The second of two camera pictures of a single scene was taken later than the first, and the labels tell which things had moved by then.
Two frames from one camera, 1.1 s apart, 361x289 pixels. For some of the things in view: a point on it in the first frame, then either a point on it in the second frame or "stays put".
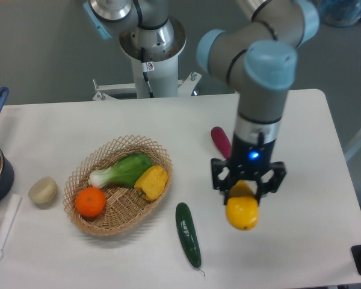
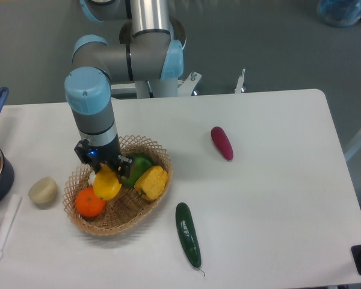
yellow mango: [242, 208] -> [106, 185]
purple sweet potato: [222, 141] stays put
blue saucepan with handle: [0, 173] stays put
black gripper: [248, 159] -> [106, 154]
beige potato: [44, 190] stays put
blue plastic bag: [340, 13] stays put
